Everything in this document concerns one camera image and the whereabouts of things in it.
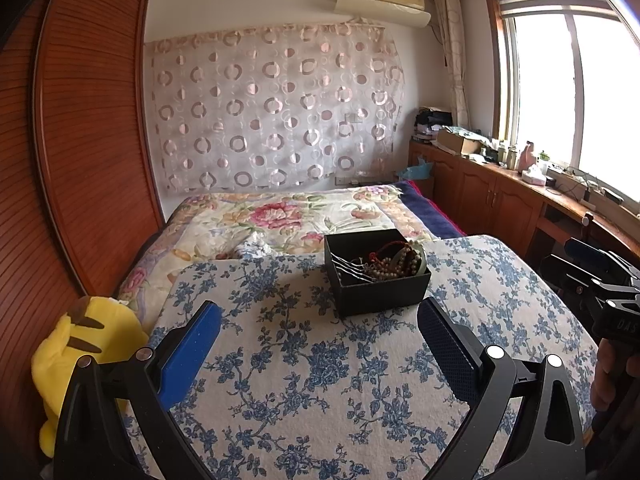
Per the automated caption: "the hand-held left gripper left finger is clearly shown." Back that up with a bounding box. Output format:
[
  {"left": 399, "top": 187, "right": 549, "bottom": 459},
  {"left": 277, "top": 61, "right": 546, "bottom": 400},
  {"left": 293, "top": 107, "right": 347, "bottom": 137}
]
[{"left": 52, "top": 300, "right": 223, "bottom": 480}]

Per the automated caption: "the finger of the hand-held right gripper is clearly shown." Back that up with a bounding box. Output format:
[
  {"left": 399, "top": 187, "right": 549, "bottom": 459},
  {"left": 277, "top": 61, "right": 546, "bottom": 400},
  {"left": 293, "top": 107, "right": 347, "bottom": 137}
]
[
  {"left": 565, "top": 238, "right": 640, "bottom": 282},
  {"left": 542, "top": 254, "right": 609, "bottom": 307}
]

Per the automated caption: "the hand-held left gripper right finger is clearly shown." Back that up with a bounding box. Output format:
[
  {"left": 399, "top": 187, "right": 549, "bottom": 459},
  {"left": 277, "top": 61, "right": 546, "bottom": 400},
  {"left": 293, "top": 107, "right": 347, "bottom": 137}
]
[{"left": 416, "top": 296, "right": 588, "bottom": 480}]

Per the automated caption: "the black jewelry box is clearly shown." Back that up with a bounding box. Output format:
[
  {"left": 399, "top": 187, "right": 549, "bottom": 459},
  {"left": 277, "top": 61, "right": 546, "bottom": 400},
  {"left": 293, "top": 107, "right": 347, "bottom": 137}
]
[{"left": 324, "top": 228, "right": 432, "bottom": 318}]

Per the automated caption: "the pale green jade bangle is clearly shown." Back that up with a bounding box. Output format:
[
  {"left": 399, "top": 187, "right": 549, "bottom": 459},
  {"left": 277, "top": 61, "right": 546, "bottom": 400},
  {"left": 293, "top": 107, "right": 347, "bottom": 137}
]
[{"left": 392, "top": 244, "right": 429, "bottom": 276}]

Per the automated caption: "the long pearl necklace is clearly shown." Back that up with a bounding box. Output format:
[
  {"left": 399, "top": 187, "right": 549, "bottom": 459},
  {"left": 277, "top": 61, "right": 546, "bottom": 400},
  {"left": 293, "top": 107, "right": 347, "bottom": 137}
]
[{"left": 372, "top": 252, "right": 423, "bottom": 282}]

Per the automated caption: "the red string bracelet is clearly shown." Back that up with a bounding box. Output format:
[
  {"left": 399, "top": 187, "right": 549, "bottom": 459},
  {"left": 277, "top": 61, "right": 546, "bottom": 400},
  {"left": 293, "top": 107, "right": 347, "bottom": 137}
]
[{"left": 369, "top": 241, "right": 410, "bottom": 264}]

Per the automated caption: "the person's right hand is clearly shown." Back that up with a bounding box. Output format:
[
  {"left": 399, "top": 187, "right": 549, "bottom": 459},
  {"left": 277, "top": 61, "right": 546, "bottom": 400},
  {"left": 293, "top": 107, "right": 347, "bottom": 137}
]
[{"left": 590, "top": 339, "right": 640, "bottom": 412}]

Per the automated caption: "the dark wooden chair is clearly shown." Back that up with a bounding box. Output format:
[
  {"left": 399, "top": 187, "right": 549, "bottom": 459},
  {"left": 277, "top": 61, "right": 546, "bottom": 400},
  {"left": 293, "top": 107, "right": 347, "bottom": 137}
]
[{"left": 579, "top": 212, "right": 597, "bottom": 248}]

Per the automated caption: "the white power strip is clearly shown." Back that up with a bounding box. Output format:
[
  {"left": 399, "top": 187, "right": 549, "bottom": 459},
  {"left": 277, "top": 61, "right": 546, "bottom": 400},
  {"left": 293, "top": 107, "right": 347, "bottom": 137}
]
[{"left": 580, "top": 186, "right": 626, "bottom": 211}]

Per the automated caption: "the blue floral blanket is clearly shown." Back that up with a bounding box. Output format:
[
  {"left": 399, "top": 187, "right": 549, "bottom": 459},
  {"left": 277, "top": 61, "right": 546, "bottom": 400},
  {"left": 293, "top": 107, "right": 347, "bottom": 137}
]
[{"left": 122, "top": 234, "right": 598, "bottom": 480}]

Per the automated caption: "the long wooden cabinet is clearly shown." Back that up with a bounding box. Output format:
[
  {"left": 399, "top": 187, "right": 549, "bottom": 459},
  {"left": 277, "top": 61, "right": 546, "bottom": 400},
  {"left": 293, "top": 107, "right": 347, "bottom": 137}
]
[{"left": 407, "top": 137, "right": 640, "bottom": 273}]

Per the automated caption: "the yellow plush toy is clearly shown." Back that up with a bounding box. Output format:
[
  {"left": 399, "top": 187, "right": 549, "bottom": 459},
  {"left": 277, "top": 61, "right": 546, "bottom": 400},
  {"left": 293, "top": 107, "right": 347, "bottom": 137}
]
[{"left": 31, "top": 296, "right": 151, "bottom": 459}]

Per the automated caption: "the group of small bottles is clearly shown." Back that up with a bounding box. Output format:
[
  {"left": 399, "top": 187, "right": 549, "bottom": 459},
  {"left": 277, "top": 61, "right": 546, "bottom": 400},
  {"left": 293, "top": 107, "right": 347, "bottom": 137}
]
[{"left": 482, "top": 142, "right": 521, "bottom": 169}]

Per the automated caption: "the pink floral quilt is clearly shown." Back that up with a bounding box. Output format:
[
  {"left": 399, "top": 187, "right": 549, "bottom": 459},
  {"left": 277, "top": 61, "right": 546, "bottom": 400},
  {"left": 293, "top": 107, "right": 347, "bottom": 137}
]
[{"left": 117, "top": 186, "right": 431, "bottom": 321}]

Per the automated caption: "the navy blue blanket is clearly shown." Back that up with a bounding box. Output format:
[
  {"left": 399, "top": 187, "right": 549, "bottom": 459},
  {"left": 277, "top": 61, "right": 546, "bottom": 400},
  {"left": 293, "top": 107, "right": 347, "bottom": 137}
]
[{"left": 397, "top": 180, "right": 468, "bottom": 241}]

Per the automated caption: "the wood-framed window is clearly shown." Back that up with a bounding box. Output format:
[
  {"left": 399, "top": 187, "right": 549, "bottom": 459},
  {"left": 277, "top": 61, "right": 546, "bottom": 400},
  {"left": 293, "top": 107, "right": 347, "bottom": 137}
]
[{"left": 484, "top": 0, "right": 640, "bottom": 221}]

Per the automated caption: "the open cardboard box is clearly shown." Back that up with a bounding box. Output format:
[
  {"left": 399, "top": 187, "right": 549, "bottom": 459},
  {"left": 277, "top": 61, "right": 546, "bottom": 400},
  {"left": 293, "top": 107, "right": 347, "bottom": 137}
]
[{"left": 436, "top": 127, "right": 484, "bottom": 156}]

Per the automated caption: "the teal plastic bag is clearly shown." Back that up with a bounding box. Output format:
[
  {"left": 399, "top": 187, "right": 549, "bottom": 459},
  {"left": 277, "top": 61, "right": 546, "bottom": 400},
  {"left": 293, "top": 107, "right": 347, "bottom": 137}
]
[{"left": 398, "top": 156, "right": 434, "bottom": 181}]

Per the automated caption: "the stack of folded clothes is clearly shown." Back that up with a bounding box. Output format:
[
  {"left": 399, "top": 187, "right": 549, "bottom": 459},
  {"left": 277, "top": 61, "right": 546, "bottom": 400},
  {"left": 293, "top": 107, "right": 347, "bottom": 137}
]
[{"left": 412, "top": 106, "right": 454, "bottom": 142}]

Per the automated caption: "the beige window curtain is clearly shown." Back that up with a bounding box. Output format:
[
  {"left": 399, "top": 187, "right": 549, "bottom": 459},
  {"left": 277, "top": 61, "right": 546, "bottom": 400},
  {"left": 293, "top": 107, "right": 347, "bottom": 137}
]
[{"left": 432, "top": 0, "right": 474, "bottom": 131}]

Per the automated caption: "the circle-patterned sheer curtain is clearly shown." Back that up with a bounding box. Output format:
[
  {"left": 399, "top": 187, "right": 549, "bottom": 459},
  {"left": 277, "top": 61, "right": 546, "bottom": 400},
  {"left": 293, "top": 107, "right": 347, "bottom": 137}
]
[{"left": 144, "top": 22, "right": 407, "bottom": 194}]

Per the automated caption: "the silver chain necklace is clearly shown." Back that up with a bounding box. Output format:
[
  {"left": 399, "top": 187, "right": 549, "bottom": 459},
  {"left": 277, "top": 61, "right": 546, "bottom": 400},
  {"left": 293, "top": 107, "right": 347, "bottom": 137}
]
[{"left": 331, "top": 254, "right": 373, "bottom": 282}]

